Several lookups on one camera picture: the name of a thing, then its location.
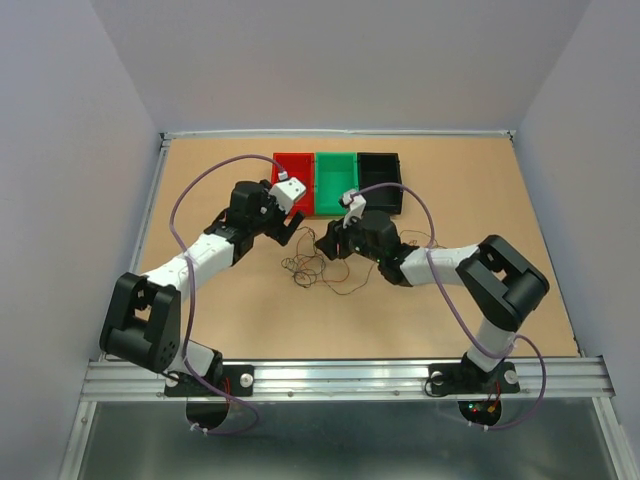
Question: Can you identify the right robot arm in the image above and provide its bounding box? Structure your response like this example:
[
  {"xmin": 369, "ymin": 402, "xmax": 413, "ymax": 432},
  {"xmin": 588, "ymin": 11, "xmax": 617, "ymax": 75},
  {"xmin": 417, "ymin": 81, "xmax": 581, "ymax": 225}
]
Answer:
[{"xmin": 315, "ymin": 211, "xmax": 550, "ymax": 390}]

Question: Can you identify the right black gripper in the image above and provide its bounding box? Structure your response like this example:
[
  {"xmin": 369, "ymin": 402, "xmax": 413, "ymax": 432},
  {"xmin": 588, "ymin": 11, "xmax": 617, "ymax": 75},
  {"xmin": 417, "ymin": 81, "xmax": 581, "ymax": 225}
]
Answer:
[{"xmin": 313, "ymin": 209, "xmax": 383, "ymax": 263}]

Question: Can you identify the black plastic bin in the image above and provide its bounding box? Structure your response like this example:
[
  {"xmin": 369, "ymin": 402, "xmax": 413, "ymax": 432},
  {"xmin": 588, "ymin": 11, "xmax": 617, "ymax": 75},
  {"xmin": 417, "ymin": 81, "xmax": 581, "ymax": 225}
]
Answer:
[{"xmin": 357, "ymin": 152, "xmax": 403, "ymax": 215}]

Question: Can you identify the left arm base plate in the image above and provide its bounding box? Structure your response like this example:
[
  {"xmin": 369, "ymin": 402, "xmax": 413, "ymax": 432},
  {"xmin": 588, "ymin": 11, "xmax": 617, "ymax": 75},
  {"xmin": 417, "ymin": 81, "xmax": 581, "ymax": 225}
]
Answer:
[{"xmin": 163, "ymin": 362, "xmax": 255, "ymax": 398}]

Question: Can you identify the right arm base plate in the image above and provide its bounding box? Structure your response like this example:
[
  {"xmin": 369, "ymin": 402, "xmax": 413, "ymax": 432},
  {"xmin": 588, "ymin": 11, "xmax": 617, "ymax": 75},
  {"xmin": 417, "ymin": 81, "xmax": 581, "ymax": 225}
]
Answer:
[{"xmin": 425, "ymin": 361, "xmax": 520, "ymax": 396}]

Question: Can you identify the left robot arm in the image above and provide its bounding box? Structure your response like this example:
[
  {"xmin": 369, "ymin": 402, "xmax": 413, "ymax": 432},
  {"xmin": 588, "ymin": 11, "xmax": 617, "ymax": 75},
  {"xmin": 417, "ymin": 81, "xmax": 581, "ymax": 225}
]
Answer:
[{"xmin": 99, "ymin": 177, "xmax": 306, "ymax": 394}]

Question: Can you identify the green plastic bin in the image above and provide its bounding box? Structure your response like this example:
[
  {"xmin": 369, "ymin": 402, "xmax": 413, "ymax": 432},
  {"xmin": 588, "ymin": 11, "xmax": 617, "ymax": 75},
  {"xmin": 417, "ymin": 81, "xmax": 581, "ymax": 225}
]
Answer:
[{"xmin": 314, "ymin": 152, "xmax": 359, "ymax": 216}]

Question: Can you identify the orange wire bundle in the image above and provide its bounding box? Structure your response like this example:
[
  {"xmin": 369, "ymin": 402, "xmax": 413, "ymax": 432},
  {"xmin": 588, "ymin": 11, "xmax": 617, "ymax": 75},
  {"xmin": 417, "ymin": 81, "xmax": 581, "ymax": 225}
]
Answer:
[{"xmin": 279, "ymin": 226, "xmax": 381, "ymax": 296}]

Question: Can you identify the red plastic bin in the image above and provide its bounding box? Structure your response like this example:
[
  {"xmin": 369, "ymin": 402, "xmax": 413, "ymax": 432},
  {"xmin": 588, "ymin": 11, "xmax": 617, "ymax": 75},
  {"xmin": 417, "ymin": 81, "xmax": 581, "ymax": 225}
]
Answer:
[{"xmin": 273, "ymin": 152, "xmax": 315, "ymax": 217}]

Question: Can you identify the aluminium front rail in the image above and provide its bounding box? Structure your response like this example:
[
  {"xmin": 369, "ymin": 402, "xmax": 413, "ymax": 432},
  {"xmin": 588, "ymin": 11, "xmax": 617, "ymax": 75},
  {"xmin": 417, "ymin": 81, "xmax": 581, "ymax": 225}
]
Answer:
[{"xmin": 80, "ymin": 357, "xmax": 615, "ymax": 403}]

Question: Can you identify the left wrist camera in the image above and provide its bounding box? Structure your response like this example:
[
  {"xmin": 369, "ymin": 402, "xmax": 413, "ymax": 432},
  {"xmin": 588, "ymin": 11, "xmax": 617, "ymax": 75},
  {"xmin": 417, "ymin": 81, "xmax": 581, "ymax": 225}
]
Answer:
[{"xmin": 269, "ymin": 177, "xmax": 306, "ymax": 213}]

